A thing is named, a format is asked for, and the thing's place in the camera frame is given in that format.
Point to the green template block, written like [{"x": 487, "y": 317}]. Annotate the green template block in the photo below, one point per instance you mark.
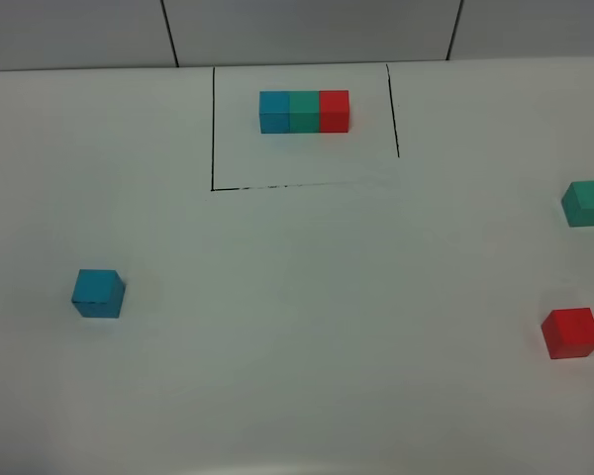
[{"x": 304, "y": 112}]

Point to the blue template block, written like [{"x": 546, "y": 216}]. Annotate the blue template block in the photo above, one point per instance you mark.
[{"x": 274, "y": 112}]

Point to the red template block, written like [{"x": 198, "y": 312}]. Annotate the red template block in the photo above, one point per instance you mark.
[{"x": 334, "y": 111}]

